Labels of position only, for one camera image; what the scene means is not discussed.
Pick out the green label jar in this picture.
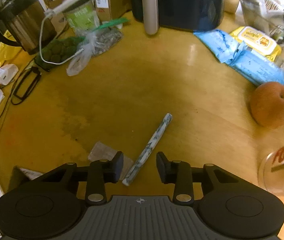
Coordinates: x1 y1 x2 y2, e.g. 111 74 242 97
63 0 100 31

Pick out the steel electric kettle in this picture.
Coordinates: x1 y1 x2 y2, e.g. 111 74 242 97
0 0 57 55

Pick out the clear bin with clutter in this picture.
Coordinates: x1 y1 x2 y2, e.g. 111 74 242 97
240 0 284 44

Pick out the clear plastic bag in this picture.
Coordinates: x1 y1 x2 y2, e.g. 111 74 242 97
66 17 130 76

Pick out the blue wet wipes pack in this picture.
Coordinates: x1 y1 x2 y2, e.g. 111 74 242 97
194 29 247 65

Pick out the yellow plastic bag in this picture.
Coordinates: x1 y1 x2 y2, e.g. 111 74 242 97
0 42 22 67

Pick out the clear small plastic box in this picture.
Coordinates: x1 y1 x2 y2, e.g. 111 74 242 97
88 141 133 180

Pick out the orange round fruit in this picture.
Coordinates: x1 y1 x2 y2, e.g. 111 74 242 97
249 82 284 128

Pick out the dark blue air fryer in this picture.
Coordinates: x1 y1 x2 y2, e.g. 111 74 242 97
131 0 224 35

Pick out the yellow wet wipes pack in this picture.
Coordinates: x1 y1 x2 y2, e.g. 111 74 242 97
230 26 282 62

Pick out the black rectangular gasket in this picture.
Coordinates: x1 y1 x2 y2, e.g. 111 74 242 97
11 66 42 106

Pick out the white charging cable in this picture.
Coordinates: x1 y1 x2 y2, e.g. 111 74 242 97
38 8 85 66

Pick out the brown cardboard box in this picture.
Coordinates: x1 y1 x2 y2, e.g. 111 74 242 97
7 166 43 191

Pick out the marbled white pen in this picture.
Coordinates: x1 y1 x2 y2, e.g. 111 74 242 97
122 113 172 186

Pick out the white power adapter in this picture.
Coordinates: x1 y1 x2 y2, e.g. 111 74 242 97
0 64 19 86

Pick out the green snack bag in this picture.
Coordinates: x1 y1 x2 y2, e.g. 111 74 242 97
34 36 84 72

